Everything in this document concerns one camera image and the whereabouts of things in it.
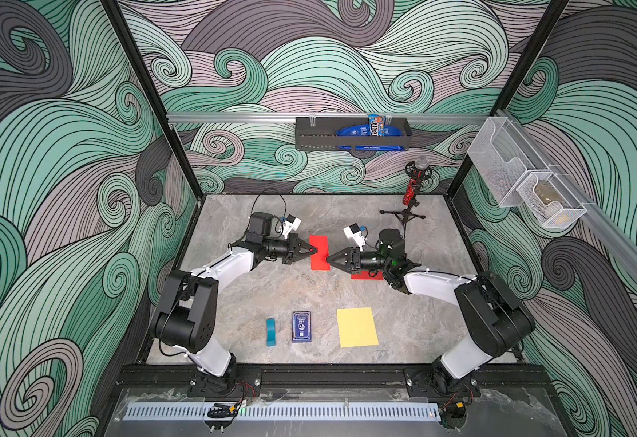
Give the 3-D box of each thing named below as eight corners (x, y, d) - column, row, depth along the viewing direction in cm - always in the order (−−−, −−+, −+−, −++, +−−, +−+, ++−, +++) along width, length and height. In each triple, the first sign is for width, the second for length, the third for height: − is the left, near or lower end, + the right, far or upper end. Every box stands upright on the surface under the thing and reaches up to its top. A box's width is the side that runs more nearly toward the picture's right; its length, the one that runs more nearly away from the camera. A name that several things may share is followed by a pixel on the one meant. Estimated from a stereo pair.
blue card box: (291, 342, 82) (290, 340, 80) (292, 313, 88) (292, 310, 86) (311, 342, 82) (311, 340, 80) (311, 313, 88) (311, 310, 86)
